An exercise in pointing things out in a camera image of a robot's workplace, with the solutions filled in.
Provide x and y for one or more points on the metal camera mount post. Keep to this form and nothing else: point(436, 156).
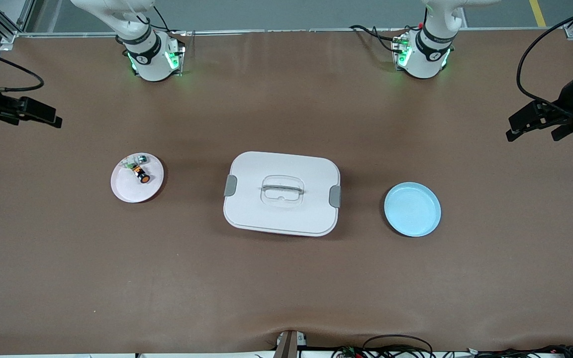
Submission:
point(289, 345)

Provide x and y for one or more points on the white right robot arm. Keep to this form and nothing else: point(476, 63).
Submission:
point(149, 54)

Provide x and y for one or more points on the orange and black push-button switch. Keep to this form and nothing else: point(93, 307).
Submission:
point(142, 175)

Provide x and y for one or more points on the light blue round plate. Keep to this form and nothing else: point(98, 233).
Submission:
point(412, 209)

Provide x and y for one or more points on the pale pink round plate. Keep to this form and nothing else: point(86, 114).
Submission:
point(132, 191)

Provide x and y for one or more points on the grey box latch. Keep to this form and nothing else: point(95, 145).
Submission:
point(335, 196)
point(230, 185)

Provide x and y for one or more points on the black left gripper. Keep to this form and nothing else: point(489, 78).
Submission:
point(568, 103)

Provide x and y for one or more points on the pink box with white lid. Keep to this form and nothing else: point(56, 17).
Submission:
point(281, 219)

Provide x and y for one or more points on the green and silver push-button switch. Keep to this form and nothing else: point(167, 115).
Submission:
point(140, 159)

